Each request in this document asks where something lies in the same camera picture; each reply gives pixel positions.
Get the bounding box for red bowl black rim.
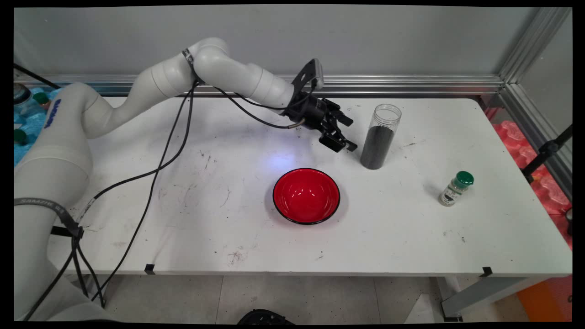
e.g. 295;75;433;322
272;168;341;225

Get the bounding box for spice jar green lid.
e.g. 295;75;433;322
439;171;474;207

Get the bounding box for red plastic wrapped packs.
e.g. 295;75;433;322
484;106;573;250

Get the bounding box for short aluminium frame rail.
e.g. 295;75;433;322
498;82;573;202

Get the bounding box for clear jar black seeds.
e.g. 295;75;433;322
360;104;402;170

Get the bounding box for clear glass jar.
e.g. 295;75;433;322
14;83;33;115

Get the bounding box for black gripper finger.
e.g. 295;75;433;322
319;122;358;153
325;101;354;127

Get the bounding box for thin black background cable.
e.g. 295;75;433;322
14;63;61;89

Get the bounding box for grey printed velcro strap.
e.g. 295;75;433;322
14;197;84;239

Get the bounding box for long aluminium frame rail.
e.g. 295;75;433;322
14;74;504;97

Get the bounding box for blue cloth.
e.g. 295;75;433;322
14;87;62;166

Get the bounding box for black stand bar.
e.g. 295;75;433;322
521;124;573;183

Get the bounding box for small bottle green cap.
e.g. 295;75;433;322
33;92;54;112

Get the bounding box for orange floor object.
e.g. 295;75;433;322
516;274;573;321

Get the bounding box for black camera cable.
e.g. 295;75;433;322
91;75;319;308

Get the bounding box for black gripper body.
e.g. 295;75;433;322
282;91;330;133

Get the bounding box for grey table leg frame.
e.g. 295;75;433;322
436;276;553;322

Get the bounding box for aluminium corner post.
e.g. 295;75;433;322
498;7;572;84

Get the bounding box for black floor object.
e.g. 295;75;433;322
237;309;295;326

